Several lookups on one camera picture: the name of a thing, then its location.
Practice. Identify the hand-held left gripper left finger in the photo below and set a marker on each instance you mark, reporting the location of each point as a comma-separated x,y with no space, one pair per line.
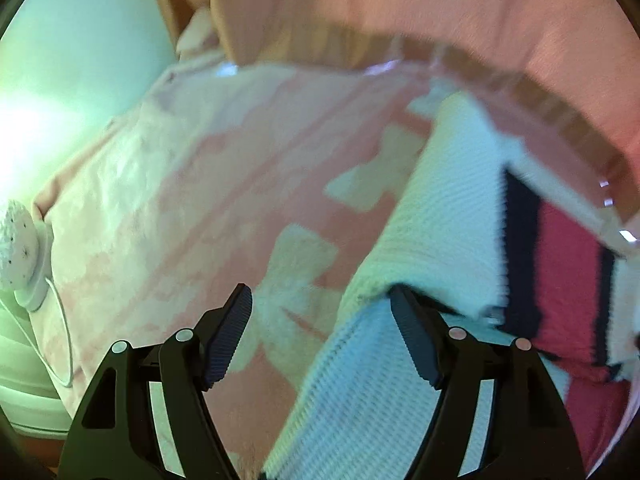
229,336

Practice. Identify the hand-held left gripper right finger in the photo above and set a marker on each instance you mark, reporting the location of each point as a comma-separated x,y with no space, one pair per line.
416,341

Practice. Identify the white knitted striped sweater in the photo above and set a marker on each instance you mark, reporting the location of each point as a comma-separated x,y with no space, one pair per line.
440,210

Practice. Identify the pink printed blanket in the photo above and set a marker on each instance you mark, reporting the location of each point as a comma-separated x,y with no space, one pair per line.
200,185

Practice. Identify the white striped bedding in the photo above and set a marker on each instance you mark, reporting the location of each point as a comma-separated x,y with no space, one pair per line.
25,375

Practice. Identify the white dotted round object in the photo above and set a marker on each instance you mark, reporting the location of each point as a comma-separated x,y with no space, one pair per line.
15,245

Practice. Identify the small white cloth piece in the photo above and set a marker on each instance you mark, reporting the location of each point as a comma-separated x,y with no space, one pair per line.
199,27

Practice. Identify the orange pink curtain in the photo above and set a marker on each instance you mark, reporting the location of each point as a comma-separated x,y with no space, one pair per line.
450,5

